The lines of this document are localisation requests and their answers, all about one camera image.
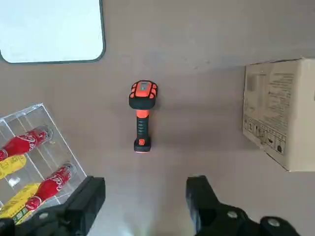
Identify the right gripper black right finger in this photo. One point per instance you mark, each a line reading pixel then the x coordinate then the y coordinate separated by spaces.
pixel 201 201

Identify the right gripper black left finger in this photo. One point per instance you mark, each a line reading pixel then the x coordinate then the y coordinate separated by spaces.
pixel 85 196

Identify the orange black barcode scanner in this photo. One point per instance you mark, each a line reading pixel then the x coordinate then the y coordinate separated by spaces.
pixel 142 98

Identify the brown cardboard box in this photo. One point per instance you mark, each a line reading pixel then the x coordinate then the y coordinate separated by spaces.
pixel 295 118

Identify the small red cola bottle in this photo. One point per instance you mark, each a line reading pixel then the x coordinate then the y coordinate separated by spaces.
pixel 24 141
pixel 51 185

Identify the clear acrylic stepped shelf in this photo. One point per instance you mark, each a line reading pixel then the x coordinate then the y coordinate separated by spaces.
pixel 61 147

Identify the yellow drink bottle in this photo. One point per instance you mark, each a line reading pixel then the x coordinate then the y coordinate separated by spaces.
pixel 17 201
pixel 12 166

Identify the white cutting board dark rim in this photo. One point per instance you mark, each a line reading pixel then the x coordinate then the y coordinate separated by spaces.
pixel 49 29

